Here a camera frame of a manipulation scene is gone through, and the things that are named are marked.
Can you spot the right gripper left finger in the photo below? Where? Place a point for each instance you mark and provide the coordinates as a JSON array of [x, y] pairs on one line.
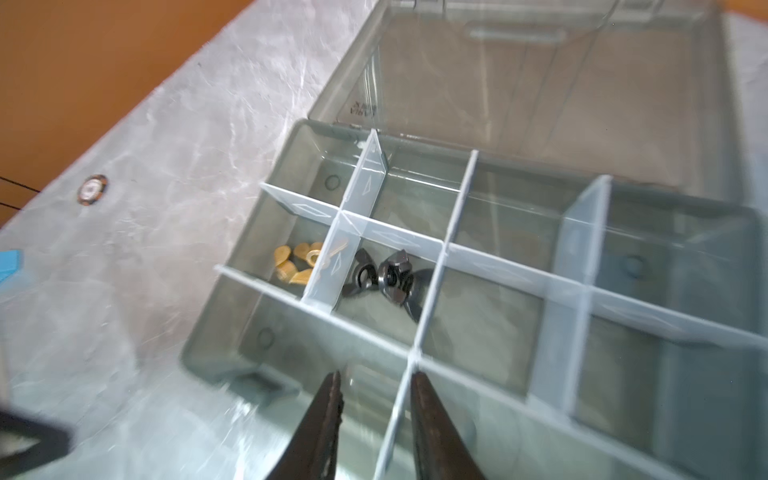
[[312, 452]]

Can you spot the black wing nut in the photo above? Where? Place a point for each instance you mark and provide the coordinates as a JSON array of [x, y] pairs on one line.
[[416, 286], [364, 276], [396, 277]]

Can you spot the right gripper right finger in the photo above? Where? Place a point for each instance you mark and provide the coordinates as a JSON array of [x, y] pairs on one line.
[[439, 452]]

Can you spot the brass wing nut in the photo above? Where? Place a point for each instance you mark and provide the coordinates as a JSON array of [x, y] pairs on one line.
[[309, 253], [284, 267]]

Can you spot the grey plastic organizer box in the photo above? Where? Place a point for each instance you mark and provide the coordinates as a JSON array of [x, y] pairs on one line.
[[571, 172]]

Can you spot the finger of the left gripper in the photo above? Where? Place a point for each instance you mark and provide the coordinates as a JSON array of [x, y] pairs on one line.
[[29, 442]]

